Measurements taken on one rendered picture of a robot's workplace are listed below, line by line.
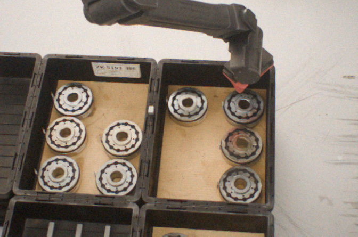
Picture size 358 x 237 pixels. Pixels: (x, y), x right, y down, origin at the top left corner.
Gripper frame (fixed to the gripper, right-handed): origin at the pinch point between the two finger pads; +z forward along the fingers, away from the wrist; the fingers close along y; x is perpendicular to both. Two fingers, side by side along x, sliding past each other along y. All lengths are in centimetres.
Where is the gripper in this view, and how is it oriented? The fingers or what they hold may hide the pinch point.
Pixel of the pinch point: (247, 82)
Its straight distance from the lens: 163.7
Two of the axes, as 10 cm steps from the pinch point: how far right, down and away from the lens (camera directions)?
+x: -6.6, -6.3, 4.2
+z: 0.6, 5.1, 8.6
